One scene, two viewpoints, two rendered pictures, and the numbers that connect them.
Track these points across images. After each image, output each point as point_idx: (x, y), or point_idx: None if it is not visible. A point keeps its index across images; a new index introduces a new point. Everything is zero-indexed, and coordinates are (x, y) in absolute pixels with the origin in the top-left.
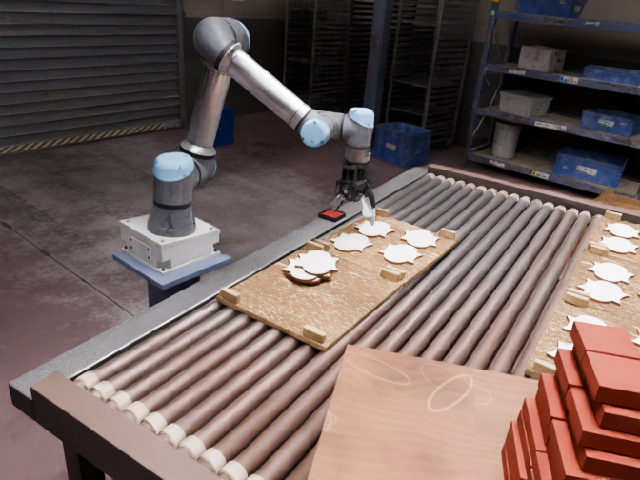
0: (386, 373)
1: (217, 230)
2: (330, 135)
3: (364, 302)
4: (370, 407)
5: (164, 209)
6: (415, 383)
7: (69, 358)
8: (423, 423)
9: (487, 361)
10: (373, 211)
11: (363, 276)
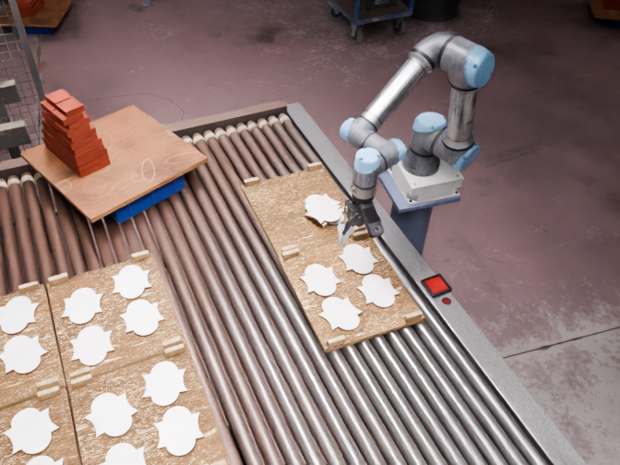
0: (177, 158)
1: (411, 186)
2: (347, 139)
3: (269, 222)
4: (165, 145)
5: None
6: (163, 163)
7: (304, 116)
8: (143, 153)
9: (178, 253)
10: (340, 235)
11: (302, 239)
